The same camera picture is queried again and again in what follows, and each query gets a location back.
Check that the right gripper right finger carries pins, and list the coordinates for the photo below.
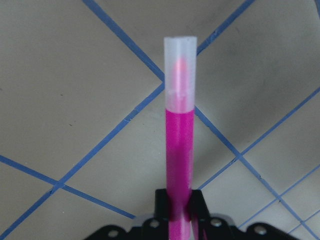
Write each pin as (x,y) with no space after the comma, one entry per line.
(208,226)

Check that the pink highlighter pen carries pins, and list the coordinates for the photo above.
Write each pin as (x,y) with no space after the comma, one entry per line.
(180,54)

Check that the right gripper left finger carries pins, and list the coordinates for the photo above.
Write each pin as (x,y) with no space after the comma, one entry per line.
(152,228)

